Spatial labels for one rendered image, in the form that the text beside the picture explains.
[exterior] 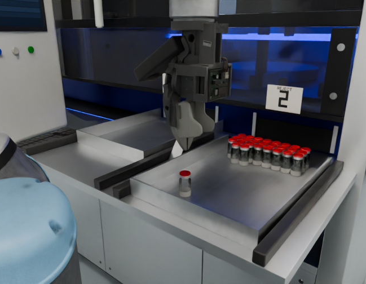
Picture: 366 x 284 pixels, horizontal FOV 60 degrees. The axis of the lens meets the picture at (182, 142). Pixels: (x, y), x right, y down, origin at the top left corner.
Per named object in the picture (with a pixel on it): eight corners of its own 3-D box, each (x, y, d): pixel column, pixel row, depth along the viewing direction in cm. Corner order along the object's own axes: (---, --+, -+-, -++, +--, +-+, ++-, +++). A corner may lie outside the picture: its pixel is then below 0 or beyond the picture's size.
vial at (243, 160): (241, 162, 75) (242, 143, 73) (250, 164, 73) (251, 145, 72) (237, 164, 73) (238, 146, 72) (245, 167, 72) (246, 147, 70)
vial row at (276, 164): (230, 154, 79) (230, 137, 78) (302, 174, 68) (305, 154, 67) (225, 157, 77) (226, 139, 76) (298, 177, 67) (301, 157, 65)
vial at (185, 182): (184, 190, 61) (184, 170, 60) (193, 194, 60) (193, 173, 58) (176, 195, 60) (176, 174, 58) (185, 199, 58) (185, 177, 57)
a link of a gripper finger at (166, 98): (170, 129, 52) (170, 74, 49) (163, 127, 52) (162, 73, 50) (188, 123, 55) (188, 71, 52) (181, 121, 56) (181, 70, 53)
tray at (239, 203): (226, 146, 85) (227, 134, 84) (329, 172, 70) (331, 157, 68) (130, 194, 60) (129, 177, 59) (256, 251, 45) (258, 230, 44)
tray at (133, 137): (160, 117, 114) (160, 107, 112) (223, 131, 98) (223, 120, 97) (77, 142, 89) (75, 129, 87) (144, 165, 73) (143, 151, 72)
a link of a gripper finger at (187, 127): (196, 161, 52) (198, 105, 49) (168, 152, 55) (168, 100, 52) (207, 155, 54) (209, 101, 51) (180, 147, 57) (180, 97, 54)
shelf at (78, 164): (150, 120, 117) (150, 115, 117) (362, 169, 76) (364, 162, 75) (19, 159, 82) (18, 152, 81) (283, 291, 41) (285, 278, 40)
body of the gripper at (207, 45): (204, 107, 47) (207, 20, 43) (161, 100, 52) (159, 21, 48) (231, 100, 53) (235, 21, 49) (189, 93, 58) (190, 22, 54)
